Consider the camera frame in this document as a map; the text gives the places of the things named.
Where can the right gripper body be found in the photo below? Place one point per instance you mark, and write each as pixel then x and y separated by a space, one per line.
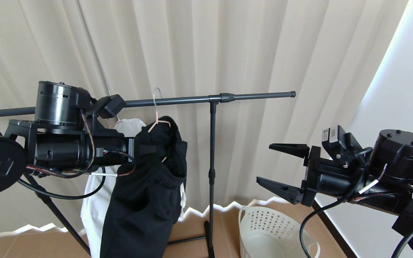
pixel 335 182

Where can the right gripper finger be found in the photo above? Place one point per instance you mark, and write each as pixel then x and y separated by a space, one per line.
pixel 292 149
pixel 285 191

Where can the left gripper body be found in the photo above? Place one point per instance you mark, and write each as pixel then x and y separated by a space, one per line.
pixel 66 154

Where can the white printed t-shirt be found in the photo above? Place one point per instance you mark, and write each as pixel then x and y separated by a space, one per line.
pixel 93 215

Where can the black garment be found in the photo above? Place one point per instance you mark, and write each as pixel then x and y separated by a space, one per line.
pixel 138 208

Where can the pink clothes hanger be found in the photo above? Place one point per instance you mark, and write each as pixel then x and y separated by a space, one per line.
pixel 155 107

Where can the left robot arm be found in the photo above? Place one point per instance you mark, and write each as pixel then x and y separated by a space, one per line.
pixel 59 104

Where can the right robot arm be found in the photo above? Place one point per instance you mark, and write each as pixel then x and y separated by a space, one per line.
pixel 396 154

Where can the white laundry basket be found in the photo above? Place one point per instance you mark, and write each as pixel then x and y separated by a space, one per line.
pixel 274 229

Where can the black clothes rack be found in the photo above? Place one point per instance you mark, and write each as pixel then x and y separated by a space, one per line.
pixel 256 95

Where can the silver curtain wand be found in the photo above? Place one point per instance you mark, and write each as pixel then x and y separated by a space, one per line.
pixel 91 36

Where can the white curtain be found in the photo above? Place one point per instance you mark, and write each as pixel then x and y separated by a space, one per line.
pixel 228 43

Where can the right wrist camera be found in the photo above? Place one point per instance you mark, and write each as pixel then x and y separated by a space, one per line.
pixel 342 147

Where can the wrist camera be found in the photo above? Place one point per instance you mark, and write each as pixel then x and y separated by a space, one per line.
pixel 342 147
pixel 111 105

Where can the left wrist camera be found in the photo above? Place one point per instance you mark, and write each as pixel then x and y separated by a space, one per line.
pixel 111 105

